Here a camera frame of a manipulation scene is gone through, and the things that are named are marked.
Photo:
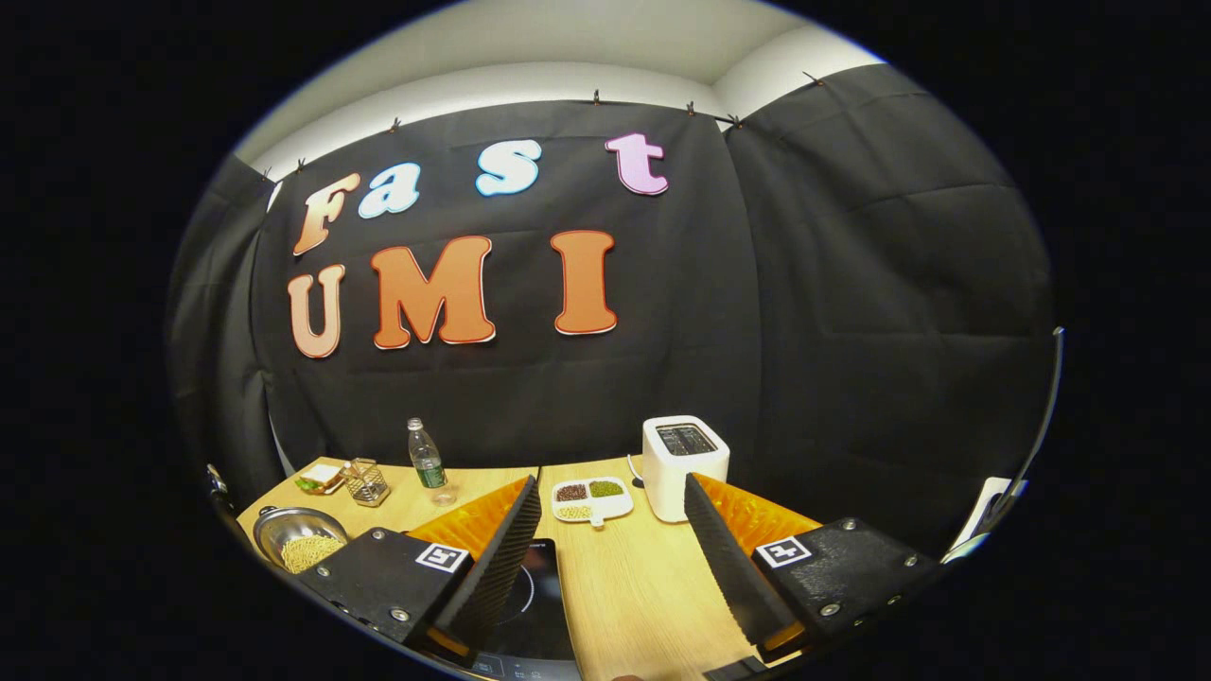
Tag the sandwich with lettuce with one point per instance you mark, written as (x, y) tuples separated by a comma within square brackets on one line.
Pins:
[(312, 482)]

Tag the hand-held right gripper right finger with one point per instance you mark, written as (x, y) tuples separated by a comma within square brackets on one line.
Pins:
[(733, 567)]

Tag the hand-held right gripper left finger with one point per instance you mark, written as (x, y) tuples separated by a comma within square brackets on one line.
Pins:
[(497, 567)]

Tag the black backdrop cloth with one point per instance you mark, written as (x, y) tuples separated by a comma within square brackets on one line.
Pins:
[(851, 331)]

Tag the clear plastic water bottle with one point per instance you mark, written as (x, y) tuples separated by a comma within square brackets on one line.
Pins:
[(430, 468)]

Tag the white divided bean dish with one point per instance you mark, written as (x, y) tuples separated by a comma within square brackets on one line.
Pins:
[(591, 501)]

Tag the small white plate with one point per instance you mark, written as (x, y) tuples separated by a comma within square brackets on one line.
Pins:
[(326, 473)]

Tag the pile of soybeans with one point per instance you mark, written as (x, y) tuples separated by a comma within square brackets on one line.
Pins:
[(307, 551)]

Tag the black induction cooktop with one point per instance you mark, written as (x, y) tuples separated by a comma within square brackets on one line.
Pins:
[(539, 615)]

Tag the white toaster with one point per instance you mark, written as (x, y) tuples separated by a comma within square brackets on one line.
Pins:
[(676, 473)]

